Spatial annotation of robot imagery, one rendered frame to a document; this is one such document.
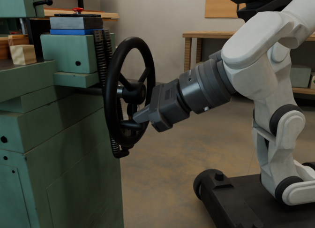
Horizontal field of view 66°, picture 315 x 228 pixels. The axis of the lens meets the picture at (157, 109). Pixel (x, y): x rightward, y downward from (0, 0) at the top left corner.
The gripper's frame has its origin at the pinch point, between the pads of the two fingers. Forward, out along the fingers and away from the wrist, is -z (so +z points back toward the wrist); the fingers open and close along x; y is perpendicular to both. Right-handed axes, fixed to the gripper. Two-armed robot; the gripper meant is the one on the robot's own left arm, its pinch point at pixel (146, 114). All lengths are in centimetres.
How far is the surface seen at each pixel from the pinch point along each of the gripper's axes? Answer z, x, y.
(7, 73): -17.2, -1.2, 23.3
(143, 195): -64, 36, -77
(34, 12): -21.2, 25.3, 29.1
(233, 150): -21, 94, -130
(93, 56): -8.1, 12.4, 13.5
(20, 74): -17.6, 1.2, 21.4
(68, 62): -14.0, 11.0, 16.0
